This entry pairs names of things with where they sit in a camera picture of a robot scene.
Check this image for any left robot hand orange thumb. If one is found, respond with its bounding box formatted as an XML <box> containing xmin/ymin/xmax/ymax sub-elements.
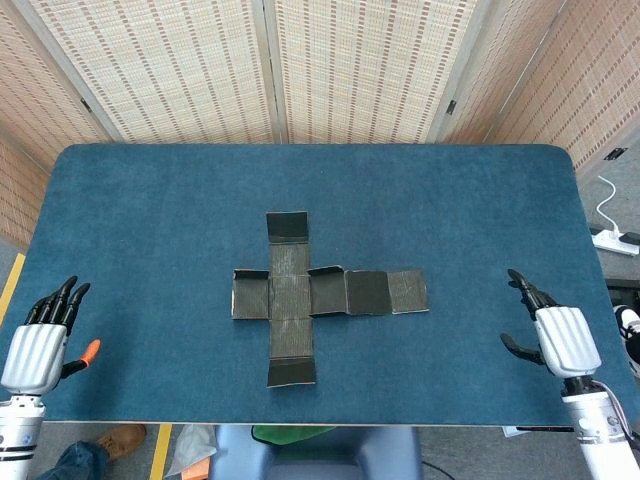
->
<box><xmin>0</xmin><ymin>275</ymin><xmax>102</xmax><ymax>396</ymax></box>

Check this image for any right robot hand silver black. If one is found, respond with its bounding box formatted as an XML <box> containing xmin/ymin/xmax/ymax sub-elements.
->
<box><xmin>500</xmin><ymin>268</ymin><xmax>602</xmax><ymax>382</ymax></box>

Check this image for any black cardboard box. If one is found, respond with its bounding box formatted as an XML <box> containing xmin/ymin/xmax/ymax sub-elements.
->
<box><xmin>230</xmin><ymin>211</ymin><xmax>429</xmax><ymax>389</ymax></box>

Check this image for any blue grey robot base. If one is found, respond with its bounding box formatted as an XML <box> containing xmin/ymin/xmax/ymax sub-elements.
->
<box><xmin>208</xmin><ymin>424</ymin><xmax>424</xmax><ymax>480</ymax></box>

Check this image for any black and white sneaker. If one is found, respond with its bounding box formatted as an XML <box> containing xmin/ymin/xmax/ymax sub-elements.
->
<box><xmin>613</xmin><ymin>304</ymin><xmax>640</xmax><ymax>376</ymax></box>

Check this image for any yellow floor tape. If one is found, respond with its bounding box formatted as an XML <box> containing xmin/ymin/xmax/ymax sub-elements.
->
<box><xmin>149</xmin><ymin>423</ymin><xmax>174</xmax><ymax>480</ymax></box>
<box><xmin>0</xmin><ymin>252</ymin><xmax>27</xmax><ymax>326</ymax></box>

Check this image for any black floor object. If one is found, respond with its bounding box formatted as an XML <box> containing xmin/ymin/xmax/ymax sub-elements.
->
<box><xmin>604</xmin><ymin>279</ymin><xmax>640</xmax><ymax>306</ymax></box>

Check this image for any white power strip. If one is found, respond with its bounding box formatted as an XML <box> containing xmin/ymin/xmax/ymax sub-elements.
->
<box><xmin>591</xmin><ymin>227</ymin><xmax>640</xmax><ymax>256</ymax></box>

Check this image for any blue jeans leg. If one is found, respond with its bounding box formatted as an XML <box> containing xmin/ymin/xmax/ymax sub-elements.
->
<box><xmin>32</xmin><ymin>440</ymin><xmax>109</xmax><ymax>480</ymax></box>

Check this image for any brown leather shoe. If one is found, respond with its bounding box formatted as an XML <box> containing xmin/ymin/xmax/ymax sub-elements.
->
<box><xmin>94</xmin><ymin>423</ymin><xmax>148</xmax><ymax>462</ymax></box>

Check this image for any clear plastic bag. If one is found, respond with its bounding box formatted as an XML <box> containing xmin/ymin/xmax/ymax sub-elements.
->
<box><xmin>164</xmin><ymin>424</ymin><xmax>219</xmax><ymax>479</ymax></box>

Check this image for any green cloth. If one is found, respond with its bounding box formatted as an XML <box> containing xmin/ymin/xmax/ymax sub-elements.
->
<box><xmin>251</xmin><ymin>424</ymin><xmax>334</xmax><ymax>445</ymax></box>

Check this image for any woven bamboo folding screen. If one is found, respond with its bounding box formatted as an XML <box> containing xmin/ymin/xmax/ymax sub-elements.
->
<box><xmin>0</xmin><ymin>0</ymin><xmax>640</xmax><ymax>251</ymax></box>

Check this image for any white power cable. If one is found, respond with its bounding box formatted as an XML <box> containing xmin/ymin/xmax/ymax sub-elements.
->
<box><xmin>596</xmin><ymin>174</ymin><xmax>622</xmax><ymax>236</ymax></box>

